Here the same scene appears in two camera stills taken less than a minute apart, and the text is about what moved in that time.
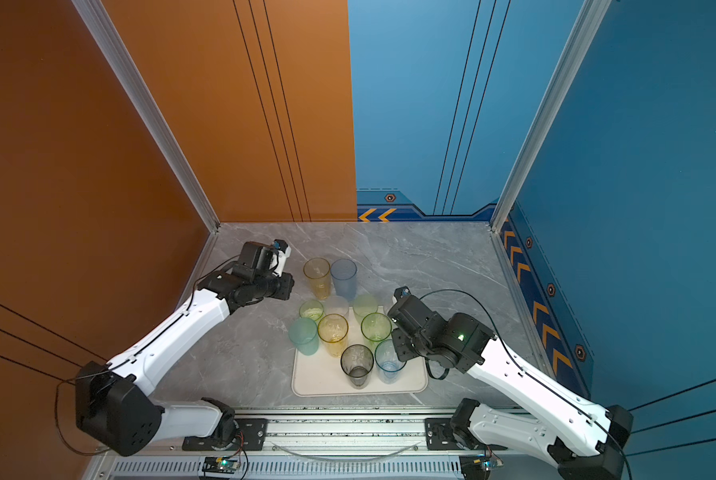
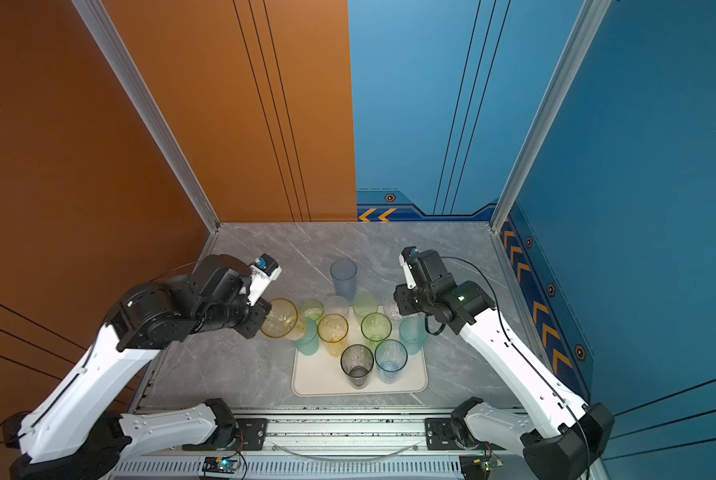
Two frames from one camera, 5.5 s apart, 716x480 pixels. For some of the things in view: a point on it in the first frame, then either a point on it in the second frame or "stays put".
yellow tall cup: [318, 271] to [283, 321]
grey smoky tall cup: [357, 361] stays put
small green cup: [311, 309] stays put
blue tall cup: [343, 272] stays put
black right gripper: [397, 335] to [401, 299]
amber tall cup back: [333, 331] stays put
